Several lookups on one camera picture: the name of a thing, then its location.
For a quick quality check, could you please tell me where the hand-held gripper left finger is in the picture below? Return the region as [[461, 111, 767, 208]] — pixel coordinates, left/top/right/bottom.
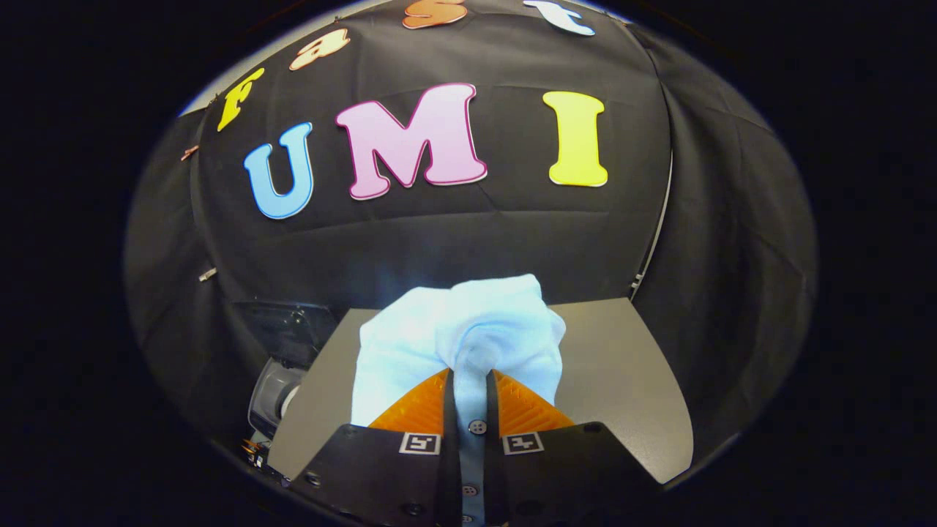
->
[[289, 368, 462, 527]]

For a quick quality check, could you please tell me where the black backdrop cloth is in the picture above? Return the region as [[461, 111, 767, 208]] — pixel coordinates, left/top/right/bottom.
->
[[124, 0, 819, 484]]

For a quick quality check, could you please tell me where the dark washing machine lid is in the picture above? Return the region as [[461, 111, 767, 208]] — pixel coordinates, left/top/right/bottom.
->
[[234, 300, 340, 367]]

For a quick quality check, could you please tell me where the grey washing machine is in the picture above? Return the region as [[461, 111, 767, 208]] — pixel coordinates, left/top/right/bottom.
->
[[234, 299, 341, 469]]

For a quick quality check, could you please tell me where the light blue shirt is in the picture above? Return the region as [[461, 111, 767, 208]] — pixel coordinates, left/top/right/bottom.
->
[[350, 273, 568, 527]]

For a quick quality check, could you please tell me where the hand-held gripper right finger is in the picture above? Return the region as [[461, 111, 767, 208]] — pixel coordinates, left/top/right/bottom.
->
[[485, 370, 667, 527]]

